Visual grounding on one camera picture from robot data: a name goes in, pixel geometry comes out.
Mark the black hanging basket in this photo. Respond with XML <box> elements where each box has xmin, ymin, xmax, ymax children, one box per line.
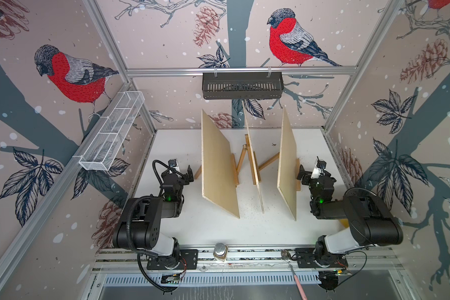
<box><xmin>202</xmin><ymin>72</ymin><xmax>285</xmax><ymax>100</ymax></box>

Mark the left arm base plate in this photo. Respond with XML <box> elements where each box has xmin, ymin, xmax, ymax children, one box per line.
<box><xmin>146</xmin><ymin>249</ymin><xmax>198</xmax><ymax>271</ymax></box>

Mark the plywood board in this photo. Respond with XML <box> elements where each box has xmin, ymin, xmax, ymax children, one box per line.
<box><xmin>277</xmin><ymin>108</ymin><xmax>297</xmax><ymax>221</ymax></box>
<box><xmin>201</xmin><ymin>111</ymin><xmax>240</xmax><ymax>218</ymax></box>
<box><xmin>244</xmin><ymin>115</ymin><xmax>265</xmax><ymax>214</ymax></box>

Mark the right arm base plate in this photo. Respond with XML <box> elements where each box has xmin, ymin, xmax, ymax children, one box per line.
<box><xmin>293</xmin><ymin>247</ymin><xmax>348</xmax><ymax>269</ymax></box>

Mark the pink handled spoon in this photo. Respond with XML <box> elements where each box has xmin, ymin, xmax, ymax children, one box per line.
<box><xmin>281</xmin><ymin>249</ymin><xmax>307</xmax><ymax>300</ymax></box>

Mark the green circuit board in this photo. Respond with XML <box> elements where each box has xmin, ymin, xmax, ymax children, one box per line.
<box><xmin>161</xmin><ymin>274</ymin><xmax>182</xmax><ymax>285</ymax></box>

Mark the white wire mesh basket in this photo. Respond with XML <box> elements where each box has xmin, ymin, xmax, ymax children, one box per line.
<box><xmin>79</xmin><ymin>91</ymin><xmax>145</xmax><ymax>171</ymax></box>

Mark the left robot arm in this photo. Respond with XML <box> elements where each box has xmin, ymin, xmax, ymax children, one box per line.
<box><xmin>112</xmin><ymin>159</ymin><xmax>195</xmax><ymax>268</ymax></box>

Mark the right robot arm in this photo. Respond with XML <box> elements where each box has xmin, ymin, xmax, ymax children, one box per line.
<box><xmin>297</xmin><ymin>161</ymin><xmax>403</xmax><ymax>268</ymax></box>

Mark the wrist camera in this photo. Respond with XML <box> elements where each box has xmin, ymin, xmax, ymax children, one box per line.
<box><xmin>168</xmin><ymin>159</ymin><xmax>179</xmax><ymax>170</ymax></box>
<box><xmin>311</xmin><ymin>158</ymin><xmax>326</xmax><ymax>179</ymax></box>

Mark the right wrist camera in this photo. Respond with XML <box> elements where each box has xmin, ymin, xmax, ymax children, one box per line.
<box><xmin>311</xmin><ymin>158</ymin><xmax>326</xmax><ymax>179</ymax></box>

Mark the wooden easel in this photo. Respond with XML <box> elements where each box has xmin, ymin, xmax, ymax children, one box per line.
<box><xmin>194</xmin><ymin>153</ymin><xmax>240</xmax><ymax>187</ymax></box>
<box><xmin>236</xmin><ymin>134</ymin><xmax>260</xmax><ymax>186</ymax></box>
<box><xmin>258</xmin><ymin>153</ymin><xmax>301</xmax><ymax>191</ymax></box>

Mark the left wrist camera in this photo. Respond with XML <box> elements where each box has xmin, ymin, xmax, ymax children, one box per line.
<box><xmin>168</xmin><ymin>159</ymin><xmax>179</xmax><ymax>170</ymax></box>

